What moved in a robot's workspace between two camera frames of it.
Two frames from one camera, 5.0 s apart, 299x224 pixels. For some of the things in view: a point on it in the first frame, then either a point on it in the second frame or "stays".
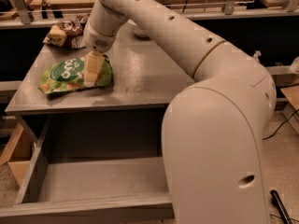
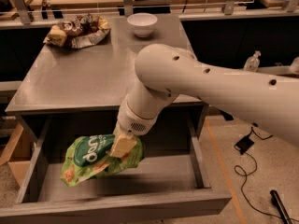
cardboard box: [18, 153] stays
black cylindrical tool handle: [279, 206] stays
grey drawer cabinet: [122, 118] stays
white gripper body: [95, 39] → [135, 119]
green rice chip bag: [65, 75] → [88, 157]
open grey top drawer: [92, 166] stays
